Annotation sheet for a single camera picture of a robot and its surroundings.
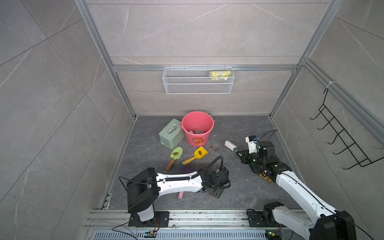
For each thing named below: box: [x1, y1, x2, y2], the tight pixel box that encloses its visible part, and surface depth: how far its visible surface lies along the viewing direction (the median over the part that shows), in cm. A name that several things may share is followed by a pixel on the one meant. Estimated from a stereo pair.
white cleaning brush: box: [224, 140, 238, 153], surface depth 89 cm
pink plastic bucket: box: [180, 111, 216, 148], surface depth 98 cm
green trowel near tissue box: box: [166, 146, 184, 172], surface depth 99 cm
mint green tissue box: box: [158, 118, 185, 149], surface depth 101 cm
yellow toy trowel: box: [181, 146, 209, 166], surface depth 100 cm
